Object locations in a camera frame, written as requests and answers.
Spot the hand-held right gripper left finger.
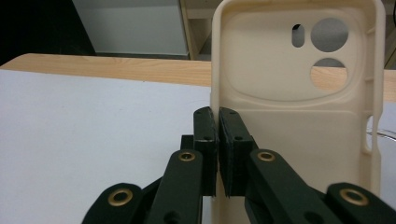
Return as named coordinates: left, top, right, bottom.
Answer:
left=180, top=105, right=219, bottom=198

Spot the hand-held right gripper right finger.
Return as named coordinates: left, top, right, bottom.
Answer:
left=219, top=106, right=260, bottom=199

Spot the beige phone case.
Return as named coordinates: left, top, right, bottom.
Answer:
left=209, top=0, right=387, bottom=224

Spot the clear plastic tray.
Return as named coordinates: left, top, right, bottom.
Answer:
left=367, top=115, right=396, bottom=142

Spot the white board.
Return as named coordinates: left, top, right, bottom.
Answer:
left=0, top=68, right=396, bottom=224

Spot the wooden table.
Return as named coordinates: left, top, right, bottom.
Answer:
left=0, top=52, right=396, bottom=104

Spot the white cabinet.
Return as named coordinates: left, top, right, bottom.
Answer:
left=72, top=0, right=191, bottom=58

